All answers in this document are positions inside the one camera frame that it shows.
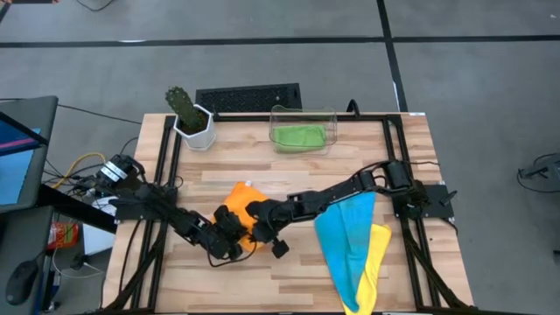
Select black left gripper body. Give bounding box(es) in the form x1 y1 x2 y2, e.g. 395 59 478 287
199 218 245 260

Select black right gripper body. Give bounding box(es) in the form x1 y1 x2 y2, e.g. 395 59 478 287
245 196 307 228

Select orange microfiber towel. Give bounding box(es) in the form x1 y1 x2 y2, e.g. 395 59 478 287
213 180 271 254

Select blue microfiber towel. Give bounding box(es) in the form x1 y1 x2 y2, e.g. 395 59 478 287
313 191 377 312

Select green microfiber towel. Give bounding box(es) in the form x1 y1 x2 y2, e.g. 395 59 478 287
273 124 328 153

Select yellow microfiber towel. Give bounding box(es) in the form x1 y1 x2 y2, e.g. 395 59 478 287
340 223 393 315

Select white hexagonal pot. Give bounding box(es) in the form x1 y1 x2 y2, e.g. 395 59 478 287
173 103 217 152

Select clear plastic bin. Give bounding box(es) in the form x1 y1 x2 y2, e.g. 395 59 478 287
269 104 339 155

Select green cactus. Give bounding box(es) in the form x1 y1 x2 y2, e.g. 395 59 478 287
164 86 207 132

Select white box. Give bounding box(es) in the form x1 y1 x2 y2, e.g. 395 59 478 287
81 196 117 256

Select black diagonal strut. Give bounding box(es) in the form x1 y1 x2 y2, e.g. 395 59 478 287
37 183 119 235

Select orange snack bag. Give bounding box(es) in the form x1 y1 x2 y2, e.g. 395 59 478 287
46 221 80 250

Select dark low desk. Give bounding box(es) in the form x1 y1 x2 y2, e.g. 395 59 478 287
0 205 56 315

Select black computer mouse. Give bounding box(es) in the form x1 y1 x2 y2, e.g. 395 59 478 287
4 260 39 306

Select blue desk mat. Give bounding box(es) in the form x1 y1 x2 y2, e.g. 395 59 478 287
0 129 43 207

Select black computer monitor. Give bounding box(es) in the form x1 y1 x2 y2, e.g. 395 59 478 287
0 111 49 157

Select black aluminium table frame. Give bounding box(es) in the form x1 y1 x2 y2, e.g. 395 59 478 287
102 112 476 315

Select black cable bundle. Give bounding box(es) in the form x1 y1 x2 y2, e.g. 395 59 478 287
65 172 119 199

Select yellow cable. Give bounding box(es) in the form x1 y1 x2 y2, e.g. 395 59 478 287
52 151 108 190

